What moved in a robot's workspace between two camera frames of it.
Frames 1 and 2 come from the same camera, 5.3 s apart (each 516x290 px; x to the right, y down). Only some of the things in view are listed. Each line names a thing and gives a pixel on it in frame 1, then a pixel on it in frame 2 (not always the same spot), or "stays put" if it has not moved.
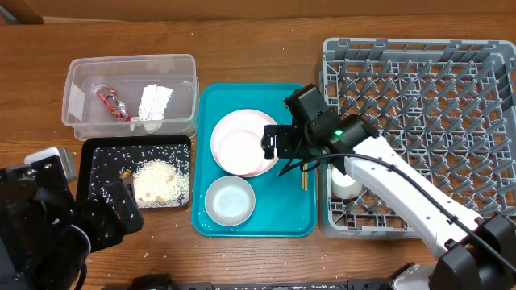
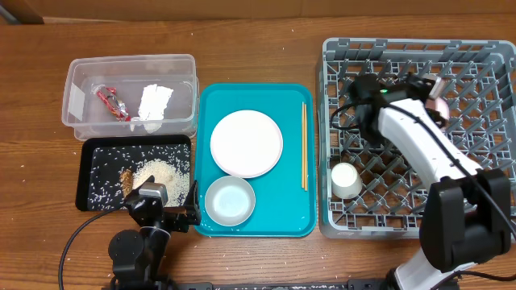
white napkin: (152, 105) stays put
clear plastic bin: (131, 97) stays put
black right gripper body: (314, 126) → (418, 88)
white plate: (236, 142) stays put
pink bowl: (239, 151) → (439, 104)
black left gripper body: (93, 217) → (174, 221)
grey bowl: (230, 200) stays put
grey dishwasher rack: (448, 106) stays put
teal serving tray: (285, 205) stays put
